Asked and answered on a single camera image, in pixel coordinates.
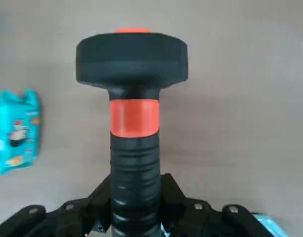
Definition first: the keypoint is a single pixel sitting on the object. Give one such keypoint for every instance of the light blue plastic basket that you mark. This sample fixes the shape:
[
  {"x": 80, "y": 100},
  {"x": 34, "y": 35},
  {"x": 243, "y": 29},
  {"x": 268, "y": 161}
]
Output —
[{"x": 272, "y": 225}]

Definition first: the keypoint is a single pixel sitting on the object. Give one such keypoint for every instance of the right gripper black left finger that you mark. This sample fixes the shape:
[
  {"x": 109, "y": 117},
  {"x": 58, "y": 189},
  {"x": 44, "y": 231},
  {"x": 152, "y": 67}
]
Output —
[{"x": 67, "y": 217}]

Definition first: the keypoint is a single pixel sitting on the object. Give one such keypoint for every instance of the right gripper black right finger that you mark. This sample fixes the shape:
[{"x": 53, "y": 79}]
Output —
[{"x": 203, "y": 219}]

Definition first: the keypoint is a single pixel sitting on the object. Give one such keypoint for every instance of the teal potato chips packet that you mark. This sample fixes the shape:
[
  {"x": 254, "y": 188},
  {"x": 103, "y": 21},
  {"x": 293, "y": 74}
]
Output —
[{"x": 17, "y": 133}]

